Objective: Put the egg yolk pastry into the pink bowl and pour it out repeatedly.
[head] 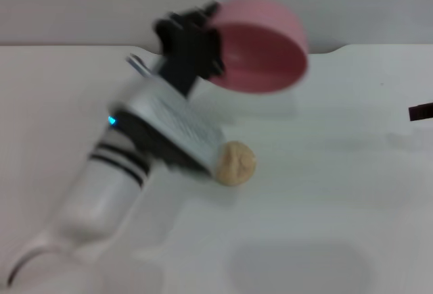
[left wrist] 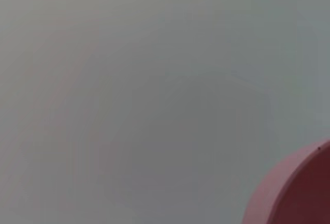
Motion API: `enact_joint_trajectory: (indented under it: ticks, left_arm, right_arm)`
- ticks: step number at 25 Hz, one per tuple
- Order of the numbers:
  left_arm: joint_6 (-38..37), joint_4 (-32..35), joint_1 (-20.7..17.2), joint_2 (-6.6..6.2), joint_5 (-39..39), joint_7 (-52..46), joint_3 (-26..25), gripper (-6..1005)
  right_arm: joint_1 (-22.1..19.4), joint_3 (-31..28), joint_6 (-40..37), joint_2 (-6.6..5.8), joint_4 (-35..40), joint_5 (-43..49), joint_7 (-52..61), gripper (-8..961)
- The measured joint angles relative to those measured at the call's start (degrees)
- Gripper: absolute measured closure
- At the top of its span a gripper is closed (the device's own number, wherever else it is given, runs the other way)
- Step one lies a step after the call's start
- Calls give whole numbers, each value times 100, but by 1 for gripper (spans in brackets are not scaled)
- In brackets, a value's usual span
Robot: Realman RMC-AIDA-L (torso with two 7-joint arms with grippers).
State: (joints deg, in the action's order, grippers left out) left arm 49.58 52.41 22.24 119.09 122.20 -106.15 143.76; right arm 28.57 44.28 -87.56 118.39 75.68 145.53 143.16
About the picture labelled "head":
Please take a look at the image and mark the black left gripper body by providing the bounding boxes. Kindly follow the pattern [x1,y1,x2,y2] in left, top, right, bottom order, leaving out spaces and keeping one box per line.
[154,7,210,99]

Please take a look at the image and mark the tan egg yolk pastry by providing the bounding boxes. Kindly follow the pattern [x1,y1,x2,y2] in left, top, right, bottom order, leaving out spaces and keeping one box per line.
[211,141,258,187]

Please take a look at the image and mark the black cable with grey plug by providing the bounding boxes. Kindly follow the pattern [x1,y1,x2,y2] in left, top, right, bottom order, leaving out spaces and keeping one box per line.
[126,55,154,78]

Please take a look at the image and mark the pink plastic bowl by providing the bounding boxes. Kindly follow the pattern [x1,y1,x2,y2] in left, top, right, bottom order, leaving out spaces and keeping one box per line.
[202,0,310,95]

